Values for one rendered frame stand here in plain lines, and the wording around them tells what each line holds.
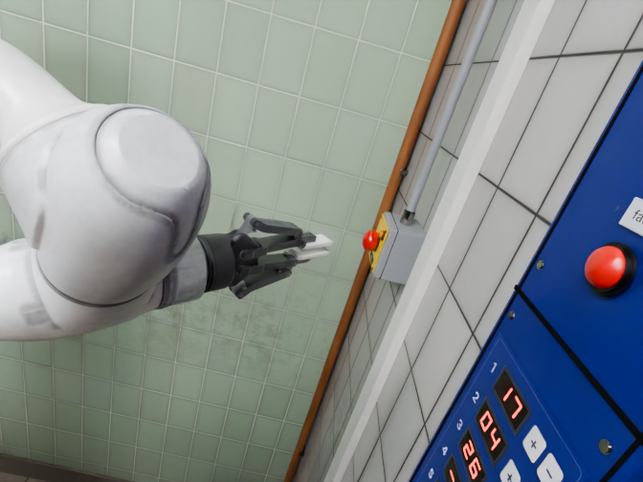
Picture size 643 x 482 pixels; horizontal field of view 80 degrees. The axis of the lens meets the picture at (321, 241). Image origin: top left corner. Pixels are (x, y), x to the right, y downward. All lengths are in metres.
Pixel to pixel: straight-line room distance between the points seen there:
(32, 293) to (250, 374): 1.01
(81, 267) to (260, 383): 1.11
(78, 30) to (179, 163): 0.88
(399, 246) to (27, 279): 0.52
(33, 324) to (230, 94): 0.72
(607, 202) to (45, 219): 0.37
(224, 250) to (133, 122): 0.26
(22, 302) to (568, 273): 0.43
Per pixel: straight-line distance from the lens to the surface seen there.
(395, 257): 0.69
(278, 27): 0.98
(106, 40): 1.10
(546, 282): 0.34
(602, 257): 0.28
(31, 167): 0.31
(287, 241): 0.57
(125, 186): 0.25
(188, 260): 0.46
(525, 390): 0.34
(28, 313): 0.42
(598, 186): 0.33
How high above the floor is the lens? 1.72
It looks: 23 degrees down
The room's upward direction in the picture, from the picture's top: 16 degrees clockwise
